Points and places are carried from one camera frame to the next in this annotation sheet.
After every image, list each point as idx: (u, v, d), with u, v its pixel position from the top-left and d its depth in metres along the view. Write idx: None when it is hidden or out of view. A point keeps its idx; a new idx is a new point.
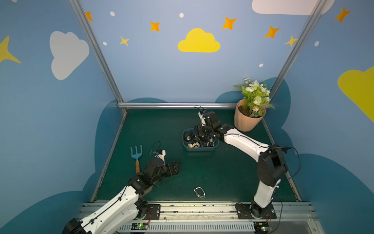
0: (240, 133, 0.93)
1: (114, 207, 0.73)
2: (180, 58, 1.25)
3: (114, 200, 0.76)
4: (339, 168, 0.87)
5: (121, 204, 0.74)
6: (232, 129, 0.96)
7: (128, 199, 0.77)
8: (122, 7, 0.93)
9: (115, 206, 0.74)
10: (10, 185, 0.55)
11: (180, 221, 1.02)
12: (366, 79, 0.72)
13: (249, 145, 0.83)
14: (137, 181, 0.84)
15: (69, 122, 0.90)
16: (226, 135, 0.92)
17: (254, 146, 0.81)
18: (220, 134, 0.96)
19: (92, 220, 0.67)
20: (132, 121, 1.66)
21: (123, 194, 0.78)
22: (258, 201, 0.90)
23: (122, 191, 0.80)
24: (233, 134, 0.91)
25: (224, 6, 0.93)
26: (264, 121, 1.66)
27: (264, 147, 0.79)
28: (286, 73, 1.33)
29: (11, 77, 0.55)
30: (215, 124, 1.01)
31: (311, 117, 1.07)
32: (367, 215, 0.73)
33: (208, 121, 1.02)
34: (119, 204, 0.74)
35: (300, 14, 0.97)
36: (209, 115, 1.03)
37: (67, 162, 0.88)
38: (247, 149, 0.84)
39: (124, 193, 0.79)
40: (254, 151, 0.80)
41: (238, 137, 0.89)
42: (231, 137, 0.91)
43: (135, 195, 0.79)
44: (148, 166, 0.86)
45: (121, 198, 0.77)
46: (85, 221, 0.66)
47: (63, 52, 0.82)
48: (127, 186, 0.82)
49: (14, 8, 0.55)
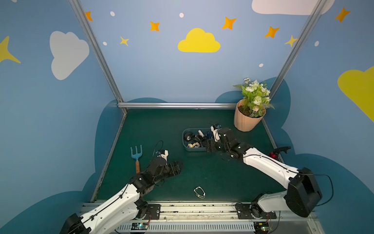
0: (262, 154, 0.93)
1: (114, 205, 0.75)
2: (180, 58, 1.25)
3: (115, 199, 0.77)
4: (339, 168, 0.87)
5: (121, 203, 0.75)
6: (251, 148, 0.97)
7: (129, 197, 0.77)
8: (122, 7, 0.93)
9: (115, 204, 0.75)
10: (9, 185, 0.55)
11: (180, 221, 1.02)
12: (366, 79, 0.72)
13: (274, 168, 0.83)
14: (139, 180, 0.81)
15: (69, 122, 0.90)
16: (245, 156, 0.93)
17: (280, 171, 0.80)
18: (238, 153, 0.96)
19: (92, 216, 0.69)
20: (133, 121, 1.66)
21: (125, 192, 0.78)
22: (264, 204, 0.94)
23: (124, 189, 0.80)
24: (253, 155, 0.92)
25: (224, 6, 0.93)
26: (264, 121, 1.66)
27: (292, 172, 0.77)
28: (286, 73, 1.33)
29: (11, 77, 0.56)
30: (232, 143, 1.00)
31: (311, 117, 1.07)
32: (367, 215, 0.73)
33: (224, 138, 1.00)
34: (120, 203, 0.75)
35: (300, 14, 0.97)
36: (226, 132, 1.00)
37: (67, 162, 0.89)
38: (273, 173, 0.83)
39: (126, 191, 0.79)
40: (281, 176, 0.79)
41: (260, 159, 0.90)
42: (251, 159, 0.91)
43: (135, 194, 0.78)
44: (151, 165, 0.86)
45: (121, 196, 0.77)
46: (85, 217, 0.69)
47: (63, 52, 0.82)
48: (129, 184, 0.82)
49: (14, 8, 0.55)
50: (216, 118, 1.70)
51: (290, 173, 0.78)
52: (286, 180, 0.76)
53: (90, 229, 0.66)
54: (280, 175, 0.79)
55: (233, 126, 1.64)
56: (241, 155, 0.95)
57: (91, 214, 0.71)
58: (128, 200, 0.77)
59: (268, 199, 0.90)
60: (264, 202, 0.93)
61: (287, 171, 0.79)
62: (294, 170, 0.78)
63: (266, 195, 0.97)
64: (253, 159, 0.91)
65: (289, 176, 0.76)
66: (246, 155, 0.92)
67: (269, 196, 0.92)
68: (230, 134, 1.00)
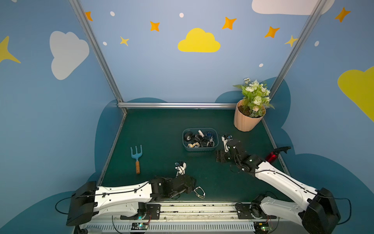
0: (276, 170, 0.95)
1: (126, 195, 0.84)
2: (180, 58, 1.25)
3: (130, 190, 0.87)
4: (339, 168, 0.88)
5: (132, 196, 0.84)
6: (264, 164, 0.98)
7: (140, 196, 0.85)
8: (122, 7, 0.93)
9: (128, 194, 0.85)
10: (9, 185, 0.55)
11: (180, 221, 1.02)
12: (366, 79, 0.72)
13: (291, 187, 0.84)
14: (158, 185, 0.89)
15: (69, 122, 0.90)
16: (257, 171, 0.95)
17: (297, 190, 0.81)
18: (250, 167, 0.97)
19: (104, 194, 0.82)
20: (133, 121, 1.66)
21: (140, 189, 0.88)
22: (266, 208, 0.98)
23: (141, 185, 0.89)
24: (267, 170, 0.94)
25: (224, 6, 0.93)
26: (264, 121, 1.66)
27: (310, 192, 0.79)
28: (286, 73, 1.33)
29: (11, 77, 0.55)
30: (241, 155, 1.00)
31: (311, 117, 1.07)
32: (368, 215, 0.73)
33: (234, 150, 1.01)
34: (131, 195, 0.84)
35: (300, 15, 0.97)
36: (235, 144, 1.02)
37: (67, 162, 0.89)
38: (289, 191, 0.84)
39: (141, 188, 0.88)
40: (299, 196, 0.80)
41: (274, 175, 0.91)
42: (264, 174, 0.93)
43: (147, 197, 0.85)
44: (177, 179, 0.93)
45: (135, 191, 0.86)
46: (99, 192, 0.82)
47: (63, 53, 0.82)
48: (148, 183, 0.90)
49: (14, 8, 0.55)
50: (216, 117, 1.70)
51: (308, 194, 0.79)
52: (304, 201, 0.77)
53: (97, 204, 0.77)
54: (297, 194, 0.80)
55: (233, 126, 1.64)
56: (253, 169, 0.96)
57: (105, 191, 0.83)
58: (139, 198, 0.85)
59: (276, 207, 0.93)
60: (269, 207, 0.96)
61: (305, 191, 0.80)
62: (313, 191, 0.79)
63: (273, 201, 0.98)
64: (266, 174, 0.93)
65: (307, 197, 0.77)
66: (258, 170, 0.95)
67: (277, 204, 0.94)
68: (239, 146, 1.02)
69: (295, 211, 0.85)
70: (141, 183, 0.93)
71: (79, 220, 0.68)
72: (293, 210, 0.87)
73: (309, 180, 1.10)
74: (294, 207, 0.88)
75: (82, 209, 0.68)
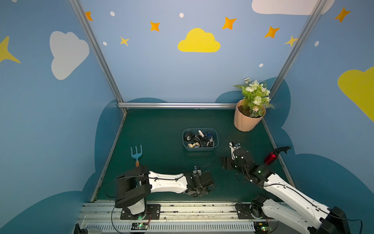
0: (286, 184, 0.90)
1: (170, 182, 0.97)
2: (180, 58, 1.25)
3: (172, 179, 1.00)
4: (339, 167, 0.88)
5: (174, 185, 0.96)
6: (272, 176, 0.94)
7: (180, 185, 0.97)
8: (122, 7, 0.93)
9: (172, 183, 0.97)
10: (10, 185, 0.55)
11: (180, 221, 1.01)
12: (366, 79, 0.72)
13: (302, 204, 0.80)
14: (189, 179, 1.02)
15: (69, 122, 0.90)
16: (267, 185, 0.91)
17: (309, 208, 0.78)
18: (258, 178, 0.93)
19: (156, 179, 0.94)
20: (133, 121, 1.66)
21: (179, 179, 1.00)
22: (268, 211, 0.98)
23: (179, 177, 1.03)
24: (276, 184, 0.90)
25: (224, 6, 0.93)
26: (264, 121, 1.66)
27: (323, 211, 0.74)
28: (286, 73, 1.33)
29: (11, 77, 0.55)
30: (249, 166, 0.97)
31: (311, 117, 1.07)
32: (368, 215, 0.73)
33: (241, 161, 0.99)
34: (174, 184, 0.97)
35: (300, 14, 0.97)
36: (244, 154, 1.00)
37: (67, 162, 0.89)
38: (300, 208, 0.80)
39: (180, 179, 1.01)
40: (310, 214, 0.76)
41: (284, 189, 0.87)
42: (273, 187, 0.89)
43: (184, 187, 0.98)
44: (205, 175, 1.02)
45: (176, 180, 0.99)
46: (152, 176, 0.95)
47: (63, 53, 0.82)
48: (183, 176, 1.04)
49: (14, 9, 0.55)
50: (216, 117, 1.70)
51: (321, 212, 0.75)
52: (316, 220, 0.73)
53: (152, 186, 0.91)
54: (308, 212, 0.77)
55: (233, 126, 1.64)
56: (262, 181, 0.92)
57: (155, 176, 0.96)
58: (178, 186, 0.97)
59: (280, 214, 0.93)
60: (271, 211, 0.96)
61: (317, 209, 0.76)
62: (325, 209, 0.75)
63: (276, 206, 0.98)
64: (276, 188, 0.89)
65: (320, 216, 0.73)
66: (267, 184, 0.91)
67: (282, 212, 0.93)
68: (247, 156, 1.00)
69: (304, 224, 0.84)
70: (178, 175, 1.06)
71: (132, 200, 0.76)
72: (301, 222, 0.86)
73: (309, 180, 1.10)
74: (302, 220, 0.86)
75: (138, 191, 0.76)
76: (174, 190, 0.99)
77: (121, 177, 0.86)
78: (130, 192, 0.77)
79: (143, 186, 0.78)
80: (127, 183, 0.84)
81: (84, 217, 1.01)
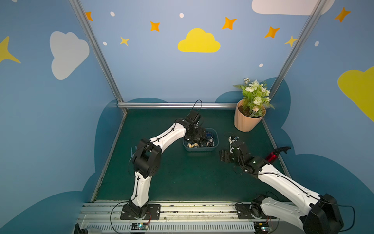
0: (279, 173, 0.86)
1: (171, 133, 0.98)
2: (180, 58, 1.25)
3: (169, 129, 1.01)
4: (339, 167, 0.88)
5: (175, 132, 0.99)
6: (267, 166, 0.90)
7: (179, 130, 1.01)
8: (122, 8, 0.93)
9: (171, 133, 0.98)
10: (9, 185, 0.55)
11: (180, 221, 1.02)
12: (367, 78, 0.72)
13: (293, 191, 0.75)
14: (182, 121, 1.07)
15: (69, 121, 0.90)
16: (261, 173, 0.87)
17: (300, 194, 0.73)
18: (252, 168, 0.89)
19: (158, 139, 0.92)
20: (133, 121, 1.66)
21: (175, 127, 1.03)
22: (267, 208, 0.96)
23: (173, 126, 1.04)
24: (270, 173, 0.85)
25: (224, 6, 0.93)
26: (264, 121, 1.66)
27: (313, 198, 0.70)
28: (286, 73, 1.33)
29: (10, 78, 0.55)
30: (245, 157, 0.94)
31: (312, 117, 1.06)
32: (368, 214, 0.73)
33: (237, 151, 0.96)
34: (174, 132, 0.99)
35: (300, 14, 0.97)
36: (239, 146, 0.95)
37: (67, 162, 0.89)
38: (292, 196, 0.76)
39: (176, 126, 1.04)
40: (301, 200, 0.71)
41: (277, 178, 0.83)
42: (267, 176, 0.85)
43: (183, 130, 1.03)
44: (191, 114, 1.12)
45: (173, 129, 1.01)
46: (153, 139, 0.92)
47: (63, 52, 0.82)
48: (177, 123, 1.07)
49: (14, 8, 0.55)
50: (216, 118, 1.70)
51: (311, 199, 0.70)
52: (306, 205, 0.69)
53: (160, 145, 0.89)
54: (299, 199, 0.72)
55: (233, 126, 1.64)
56: (256, 171, 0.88)
57: (155, 138, 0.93)
58: (179, 132, 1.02)
59: (276, 209, 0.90)
60: (270, 208, 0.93)
61: (308, 196, 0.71)
62: (316, 196, 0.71)
63: (274, 203, 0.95)
64: (270, 177, 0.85)
65: (309, 202, 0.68)
66: (261, 172, 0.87)
67: (277, 206, 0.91)
68: (244, 147, 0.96)
69: (297, 215, 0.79)
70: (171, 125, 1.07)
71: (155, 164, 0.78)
72: (295, 213, 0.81)
73: (309, 181, 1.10)
74: (295, 211, 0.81)
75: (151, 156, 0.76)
76: (176, 137, 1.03)
77: (135, 158, 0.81)
78: (150, 159, 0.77)
79: (154, 150, 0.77)
80: (142, 158, 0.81)
81: (84, 217, 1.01)
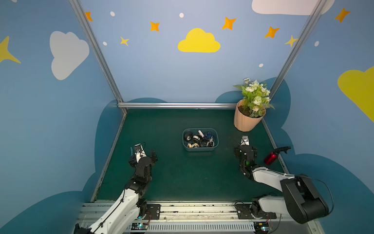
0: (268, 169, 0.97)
1: (120, 207, 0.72)
2: (180, 58, 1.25)
3: (117, 203, 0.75)
4: (339, 167, 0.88)
5: (123, 205, 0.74)
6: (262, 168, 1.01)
7: (130, 199, 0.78)
8: (122, 8, 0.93)
9: (120, 207, 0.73)
10: (9, 185, 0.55)
11: (180, 221, 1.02)
12: (367, 78, 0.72)
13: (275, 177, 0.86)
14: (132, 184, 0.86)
15: (69, 121, 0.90)
16: (254, 170, 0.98)
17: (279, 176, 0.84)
18: (250, 174, 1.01)
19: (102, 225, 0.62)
20: (133, 121, 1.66)
21: (125, 196, 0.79)
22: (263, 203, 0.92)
23: (122, 195, 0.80)
24: (259, 168, 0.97)
25: (224, 6, 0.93)
26: (264, 121, 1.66)
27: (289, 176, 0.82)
28: (286, 73, 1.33)
29: (10, 77, 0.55)
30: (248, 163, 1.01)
31: (312, 117, 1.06)
32: (367, 215, 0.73)
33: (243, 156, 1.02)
34: (123, 204, 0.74)
35: (300, 15, 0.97)
36: (247, 152, 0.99)
37: (67, 162, 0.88)
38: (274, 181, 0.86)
39: (125, 195, 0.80)
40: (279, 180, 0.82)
41: (264, 171, 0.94)
42: (257, 171, 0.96)
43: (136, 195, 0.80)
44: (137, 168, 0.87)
45: (123, 200, 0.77)
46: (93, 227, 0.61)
47: (63, 53, 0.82)
48: (126, 189, 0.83)
49: (14, 8, 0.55)
50: (216, 118, 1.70)
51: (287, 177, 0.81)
52: None
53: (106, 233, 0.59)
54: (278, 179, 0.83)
55: (233, 126, 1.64)
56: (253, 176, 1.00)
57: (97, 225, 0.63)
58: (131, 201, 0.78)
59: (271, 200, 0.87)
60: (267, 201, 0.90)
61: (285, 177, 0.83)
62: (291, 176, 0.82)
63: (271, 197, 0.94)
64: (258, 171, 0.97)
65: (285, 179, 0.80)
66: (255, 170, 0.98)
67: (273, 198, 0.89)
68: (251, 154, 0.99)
69: None
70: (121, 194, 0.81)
71: None
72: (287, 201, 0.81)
73: None
74: None
75: None
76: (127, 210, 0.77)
77: None
78: None
79: None
80: None
81: (84, 217, 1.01)
